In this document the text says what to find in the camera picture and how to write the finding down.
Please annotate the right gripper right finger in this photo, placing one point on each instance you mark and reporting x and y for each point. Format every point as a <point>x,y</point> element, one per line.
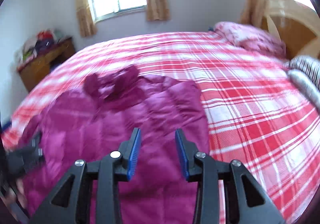
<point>244,198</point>

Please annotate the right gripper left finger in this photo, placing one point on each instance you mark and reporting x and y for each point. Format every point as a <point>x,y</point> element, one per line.
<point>70,200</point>

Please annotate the magenta quilted down jacket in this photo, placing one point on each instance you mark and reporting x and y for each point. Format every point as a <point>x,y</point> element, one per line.
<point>90,122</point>

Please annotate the person's left hand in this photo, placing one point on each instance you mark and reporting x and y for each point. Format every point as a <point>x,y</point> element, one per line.
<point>17,194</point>

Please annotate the red plaid bed sheet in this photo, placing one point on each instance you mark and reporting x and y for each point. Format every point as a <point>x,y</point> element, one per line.
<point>254,112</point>

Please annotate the brown wooden desk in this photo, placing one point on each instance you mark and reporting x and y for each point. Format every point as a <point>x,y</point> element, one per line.
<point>38,68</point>

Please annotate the clutter pile on desk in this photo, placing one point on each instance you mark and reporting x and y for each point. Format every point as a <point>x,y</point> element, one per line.
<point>38,43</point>

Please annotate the grey patterned pillow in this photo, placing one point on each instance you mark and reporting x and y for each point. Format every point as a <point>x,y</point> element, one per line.
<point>306,86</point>

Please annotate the striped pillow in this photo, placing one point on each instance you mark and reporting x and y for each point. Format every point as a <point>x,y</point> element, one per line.
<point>307,64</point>

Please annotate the left tan curtain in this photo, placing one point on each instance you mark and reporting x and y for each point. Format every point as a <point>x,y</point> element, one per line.
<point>85,19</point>

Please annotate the pink folded quilt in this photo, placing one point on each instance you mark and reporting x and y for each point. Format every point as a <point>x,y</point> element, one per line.
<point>251,38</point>

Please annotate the wooden bed headboard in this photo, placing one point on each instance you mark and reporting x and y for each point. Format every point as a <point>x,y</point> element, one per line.
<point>295,24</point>

